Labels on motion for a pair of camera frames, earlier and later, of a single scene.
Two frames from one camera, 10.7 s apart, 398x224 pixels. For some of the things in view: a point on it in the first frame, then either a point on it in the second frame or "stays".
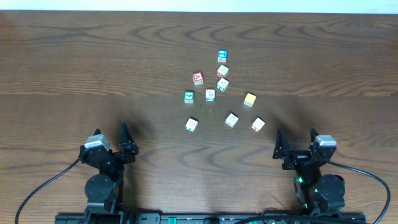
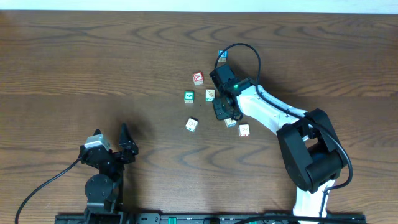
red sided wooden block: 258,124 to 244,130
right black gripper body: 297,157 to 221,111
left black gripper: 111,156 stays
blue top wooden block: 222,55 stays
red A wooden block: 198,78 stays
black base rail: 209,218 stays
